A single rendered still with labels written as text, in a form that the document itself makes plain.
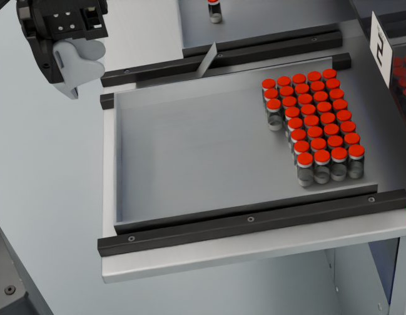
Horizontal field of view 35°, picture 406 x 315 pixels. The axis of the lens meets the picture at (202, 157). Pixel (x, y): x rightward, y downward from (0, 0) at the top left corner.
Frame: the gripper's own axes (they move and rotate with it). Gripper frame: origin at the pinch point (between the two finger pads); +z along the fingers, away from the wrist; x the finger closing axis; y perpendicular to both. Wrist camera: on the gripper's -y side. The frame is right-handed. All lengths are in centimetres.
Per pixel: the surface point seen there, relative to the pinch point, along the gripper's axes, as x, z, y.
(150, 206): -1.1, 21.5, 5.4
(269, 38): 28.4, 19.0, 26.3
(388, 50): 4.6, 5.5, 38.3
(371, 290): 3, 58, 38
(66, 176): 90, 109, -39
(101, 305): 39, 110, -25
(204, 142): 9.5, 21.5, 13.8
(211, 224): -7.1, 19.7, 13.5
